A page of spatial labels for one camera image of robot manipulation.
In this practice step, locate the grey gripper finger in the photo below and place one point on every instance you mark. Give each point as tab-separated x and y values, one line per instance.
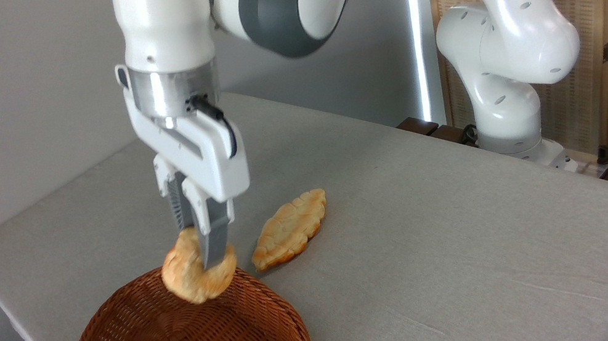
179	208
213	230

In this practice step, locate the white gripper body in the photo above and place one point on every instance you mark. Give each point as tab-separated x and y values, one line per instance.
215	161

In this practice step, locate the round golden bread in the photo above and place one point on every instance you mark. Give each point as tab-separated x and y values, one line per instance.
187	272

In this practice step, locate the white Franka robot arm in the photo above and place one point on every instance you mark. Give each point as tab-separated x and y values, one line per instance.
505	35

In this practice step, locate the oval golden bread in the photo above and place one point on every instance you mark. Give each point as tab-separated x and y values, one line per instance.
289	229

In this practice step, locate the grey tablecloth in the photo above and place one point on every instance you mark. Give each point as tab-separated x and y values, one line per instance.
452	263

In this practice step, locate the white power strip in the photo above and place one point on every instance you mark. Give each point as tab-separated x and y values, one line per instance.
588	165

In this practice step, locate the dark wooden frame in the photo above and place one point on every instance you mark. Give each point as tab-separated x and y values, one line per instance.
428	127

